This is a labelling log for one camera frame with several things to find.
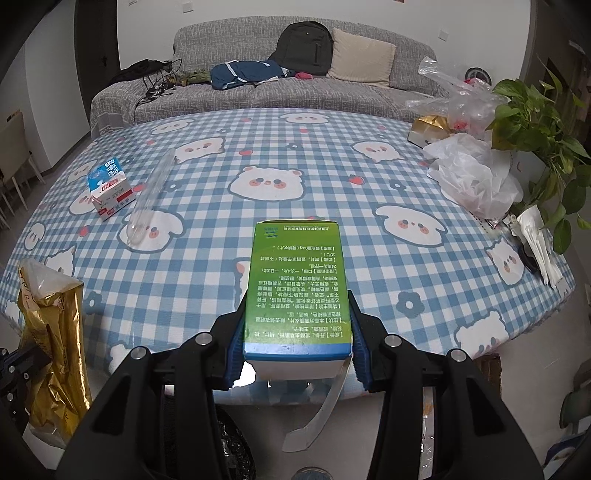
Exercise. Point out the grey sofa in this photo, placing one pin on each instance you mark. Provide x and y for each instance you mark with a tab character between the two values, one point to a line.
240	37

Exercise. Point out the blue checked bear tablecloth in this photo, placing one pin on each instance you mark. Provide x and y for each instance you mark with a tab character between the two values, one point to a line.
323	152

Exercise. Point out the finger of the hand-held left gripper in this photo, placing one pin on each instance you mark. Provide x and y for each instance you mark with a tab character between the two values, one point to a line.
25	364

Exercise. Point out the blue jacket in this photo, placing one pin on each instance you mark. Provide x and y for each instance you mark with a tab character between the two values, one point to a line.
244	74

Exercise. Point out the black cloth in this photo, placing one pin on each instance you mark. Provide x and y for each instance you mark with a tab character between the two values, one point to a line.
134	71

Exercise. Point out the round black fan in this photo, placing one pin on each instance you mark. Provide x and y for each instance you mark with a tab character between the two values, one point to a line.
478	76

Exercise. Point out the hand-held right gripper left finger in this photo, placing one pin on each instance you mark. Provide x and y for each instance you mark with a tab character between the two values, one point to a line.
235	355

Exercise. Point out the green cloth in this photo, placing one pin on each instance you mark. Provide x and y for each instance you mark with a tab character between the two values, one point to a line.
194	77

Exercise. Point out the white plant pot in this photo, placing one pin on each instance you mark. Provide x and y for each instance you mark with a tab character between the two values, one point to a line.
531	173

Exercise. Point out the white plastic bag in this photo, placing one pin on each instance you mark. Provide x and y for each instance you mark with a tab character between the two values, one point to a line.
466	170

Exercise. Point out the clear plastic bag red contents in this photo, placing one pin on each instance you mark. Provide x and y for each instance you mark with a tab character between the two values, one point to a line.
461	99

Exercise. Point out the green medicine box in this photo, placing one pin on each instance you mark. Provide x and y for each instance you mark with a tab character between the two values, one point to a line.
295	286

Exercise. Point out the dark door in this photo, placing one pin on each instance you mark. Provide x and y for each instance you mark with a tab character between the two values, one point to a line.
97	46

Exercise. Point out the green pothos plant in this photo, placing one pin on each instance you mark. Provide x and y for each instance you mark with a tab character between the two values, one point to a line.
517	115

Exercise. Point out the beige pillow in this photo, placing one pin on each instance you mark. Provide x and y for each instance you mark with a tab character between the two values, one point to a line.
362	57

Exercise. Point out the beige dining chair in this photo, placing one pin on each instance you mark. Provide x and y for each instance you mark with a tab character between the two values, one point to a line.
14	143

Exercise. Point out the white napkin pack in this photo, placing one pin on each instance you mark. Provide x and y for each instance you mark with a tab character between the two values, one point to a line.
540	249

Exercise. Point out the gold foil bag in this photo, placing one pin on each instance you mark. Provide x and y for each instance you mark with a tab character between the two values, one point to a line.
51	323

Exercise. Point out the gold white box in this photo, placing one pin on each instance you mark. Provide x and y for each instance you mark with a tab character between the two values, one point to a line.
429	127

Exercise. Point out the black backpack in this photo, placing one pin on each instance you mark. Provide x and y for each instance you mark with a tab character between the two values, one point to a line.
304	46

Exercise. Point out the clear plastic tube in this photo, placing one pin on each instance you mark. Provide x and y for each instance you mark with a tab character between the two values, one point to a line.
150	196

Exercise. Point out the pink cloth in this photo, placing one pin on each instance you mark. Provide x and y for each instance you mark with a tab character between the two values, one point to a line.
304	74

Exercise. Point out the blue white milk carton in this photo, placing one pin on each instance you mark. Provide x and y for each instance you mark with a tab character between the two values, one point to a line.
108	184

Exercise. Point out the black bagged trash bin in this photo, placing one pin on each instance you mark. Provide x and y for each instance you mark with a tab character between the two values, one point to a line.
235	443

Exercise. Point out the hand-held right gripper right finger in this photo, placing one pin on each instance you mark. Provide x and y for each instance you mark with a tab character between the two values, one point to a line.
362	360

